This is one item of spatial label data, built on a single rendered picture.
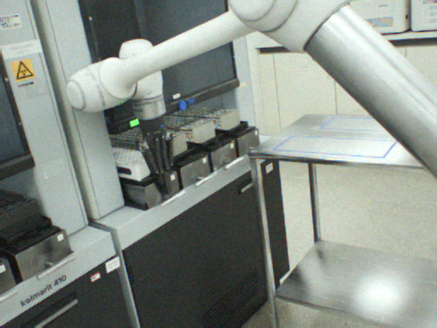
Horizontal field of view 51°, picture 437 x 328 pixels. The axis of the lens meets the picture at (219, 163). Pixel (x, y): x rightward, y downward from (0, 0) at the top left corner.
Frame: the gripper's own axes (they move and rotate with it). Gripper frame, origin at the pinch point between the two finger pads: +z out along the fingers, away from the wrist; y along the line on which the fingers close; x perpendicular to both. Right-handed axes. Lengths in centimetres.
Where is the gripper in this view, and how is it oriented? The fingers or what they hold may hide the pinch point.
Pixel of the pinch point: (165, 182)
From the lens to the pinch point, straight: 138.5
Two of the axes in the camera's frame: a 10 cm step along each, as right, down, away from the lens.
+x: 7.7, 0.9, -6.3
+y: -6.2, 3.5, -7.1
